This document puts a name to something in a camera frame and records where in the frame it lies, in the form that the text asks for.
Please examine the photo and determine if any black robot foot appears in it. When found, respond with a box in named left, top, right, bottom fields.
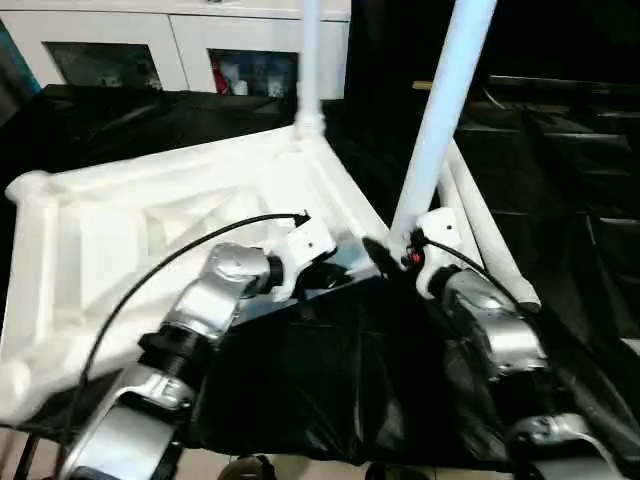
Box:
left=367, top=462, right=406, bottom=480
left=222, top=454, right=276, bottom=480

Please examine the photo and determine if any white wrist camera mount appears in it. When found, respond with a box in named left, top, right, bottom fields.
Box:
left=412, top=207, right=459, bottom=301
left=272, top=219, right=337, bottom=301

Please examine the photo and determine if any black left robot foot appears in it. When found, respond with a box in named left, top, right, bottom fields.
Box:
left=222, top=454, right=276, bottom=480

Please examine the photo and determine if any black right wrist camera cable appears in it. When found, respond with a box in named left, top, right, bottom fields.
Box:
left=424, top=239, right=541, bottom=321

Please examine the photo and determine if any white plastic table leg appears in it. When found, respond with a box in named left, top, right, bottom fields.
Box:
left=294, top=0, right=329, bottom=144
left=442, top=142, right=541, bottom=309
left=387, top=0, right=499, bottom=261
left=437, top=164, right=501, bottom=271

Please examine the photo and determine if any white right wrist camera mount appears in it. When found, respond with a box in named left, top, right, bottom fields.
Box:
left=412, top=207, right=459, bottom=301

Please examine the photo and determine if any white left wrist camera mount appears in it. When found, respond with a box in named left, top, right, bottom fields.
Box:
left=272, top=219, right=337, bottom=301

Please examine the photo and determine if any black metal stand frame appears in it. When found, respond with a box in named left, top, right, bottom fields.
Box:
left=9, top=429, right=56, bottom=480

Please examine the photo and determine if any black right robot foot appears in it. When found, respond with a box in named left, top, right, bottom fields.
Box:
left=367, top=462, right=406, bottom=480

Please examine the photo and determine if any white plastic table top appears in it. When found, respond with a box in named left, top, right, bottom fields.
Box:
left=0, top=123, right=396, bottom=426

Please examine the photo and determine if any black mat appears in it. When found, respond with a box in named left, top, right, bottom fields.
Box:
left=0, top=82, right=640, bottom=471

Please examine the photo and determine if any white cabinet with glass doors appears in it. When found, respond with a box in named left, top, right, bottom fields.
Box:
left=0, top=0, right=351, bottom=101

